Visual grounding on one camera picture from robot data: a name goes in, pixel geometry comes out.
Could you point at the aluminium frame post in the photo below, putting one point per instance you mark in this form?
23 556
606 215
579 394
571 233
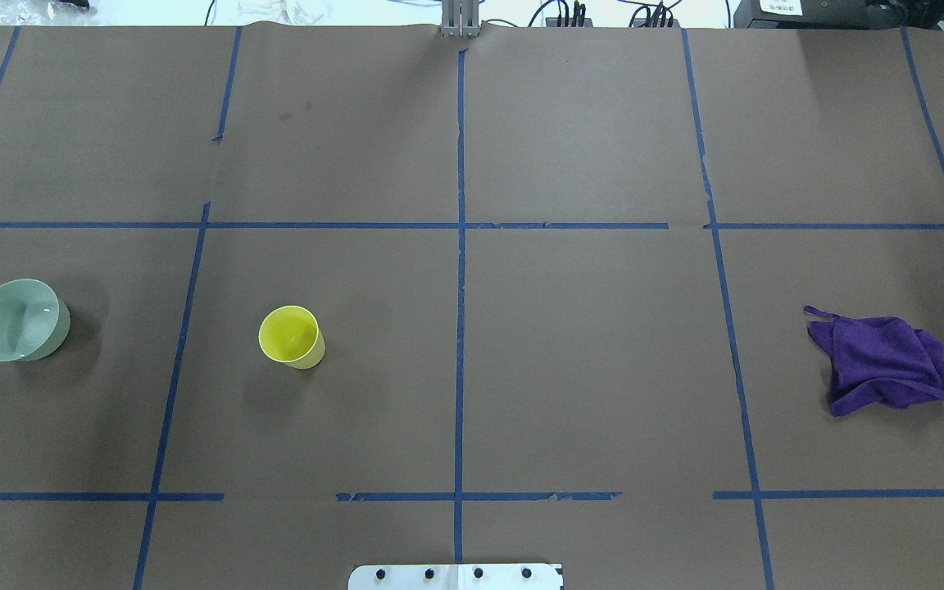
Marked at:
460 19

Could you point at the purple cloth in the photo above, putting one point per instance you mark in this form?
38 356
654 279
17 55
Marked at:
877 360

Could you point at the yellow plastic cup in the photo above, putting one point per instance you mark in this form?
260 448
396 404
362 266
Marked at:
291 335

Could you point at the white crumpled cloth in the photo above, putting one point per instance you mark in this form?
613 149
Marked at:
285 12

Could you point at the crumpled clear plastic bag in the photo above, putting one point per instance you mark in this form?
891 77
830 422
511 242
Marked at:
46 13

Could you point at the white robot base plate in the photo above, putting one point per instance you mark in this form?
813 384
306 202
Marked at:
458 576

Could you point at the pale green bowl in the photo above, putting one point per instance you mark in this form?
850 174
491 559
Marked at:
34 320

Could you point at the black desktop box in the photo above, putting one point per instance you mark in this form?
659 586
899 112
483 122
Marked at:
825 15

